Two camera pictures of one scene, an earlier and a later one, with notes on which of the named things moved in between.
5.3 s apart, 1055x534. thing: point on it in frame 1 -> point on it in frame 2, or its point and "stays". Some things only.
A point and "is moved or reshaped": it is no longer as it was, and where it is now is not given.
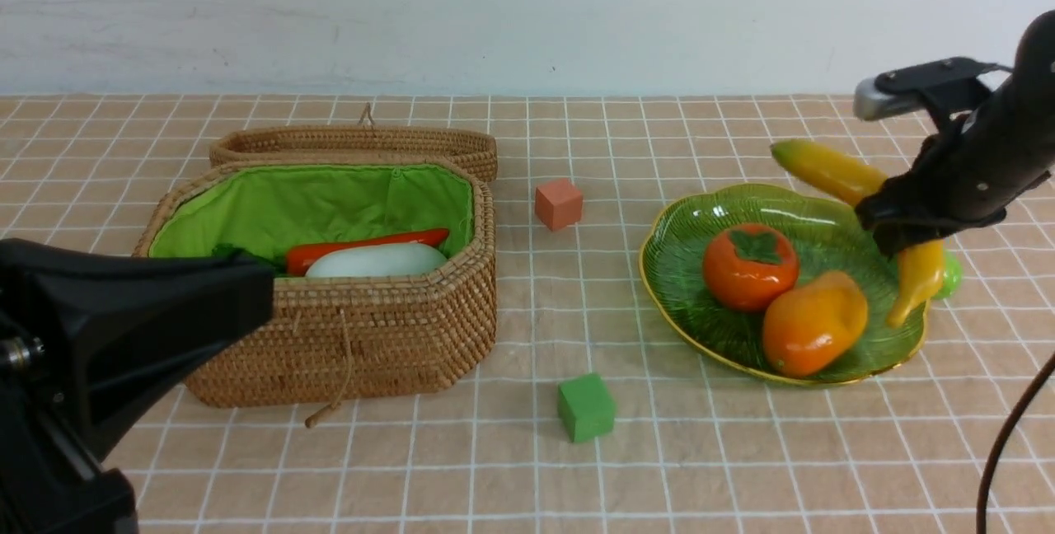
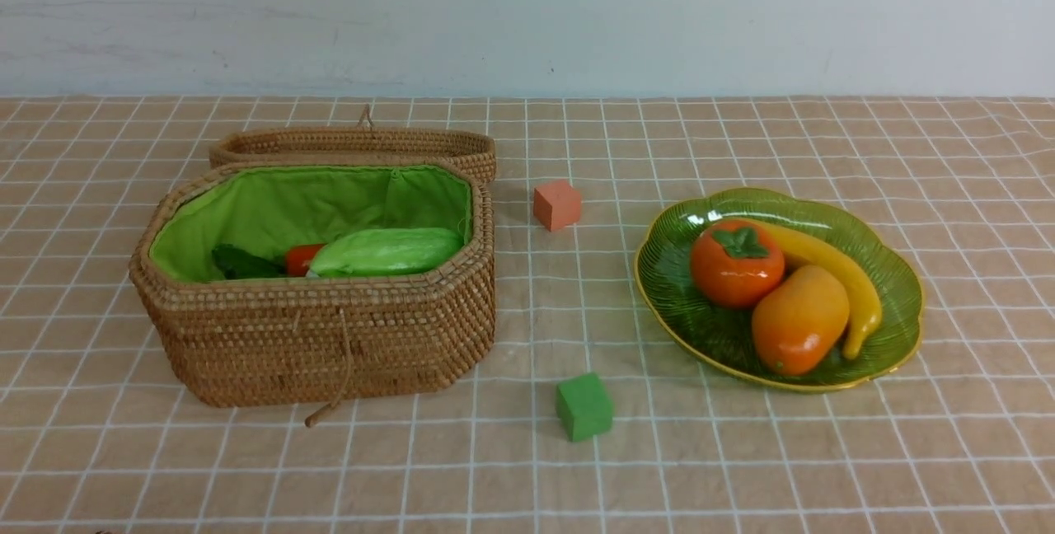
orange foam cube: x=558 y=203 stays
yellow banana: x=921 y=269 -> x=865 y=309
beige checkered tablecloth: x=593 y=419 stays
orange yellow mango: x=812 y=329 is moved or reshaped
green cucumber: x=953 y=276 -> x=384 y=251
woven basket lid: x=366 y=142 stays
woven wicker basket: x=335 y=339 stays
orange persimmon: x=746 y=265 is moved or reshaped
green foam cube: x=586 y=408 stays
